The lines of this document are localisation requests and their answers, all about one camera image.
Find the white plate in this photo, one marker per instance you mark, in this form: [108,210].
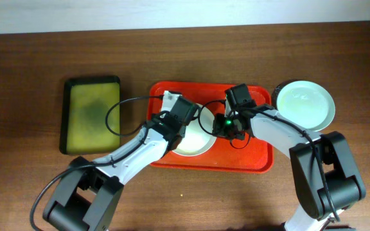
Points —
[196,140]

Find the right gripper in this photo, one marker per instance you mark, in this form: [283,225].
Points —
[219,118]

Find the light blue plate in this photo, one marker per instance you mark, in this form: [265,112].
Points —
[315,125]

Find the light green plate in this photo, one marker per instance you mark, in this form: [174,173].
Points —
[298,100]

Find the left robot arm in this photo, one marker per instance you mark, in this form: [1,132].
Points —
[88,193]

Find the red plastic tray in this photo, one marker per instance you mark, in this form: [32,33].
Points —
[249,156]

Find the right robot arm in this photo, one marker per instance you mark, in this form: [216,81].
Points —
[326,177]

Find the black tray with yellow liquid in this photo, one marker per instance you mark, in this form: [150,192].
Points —
[86,117]

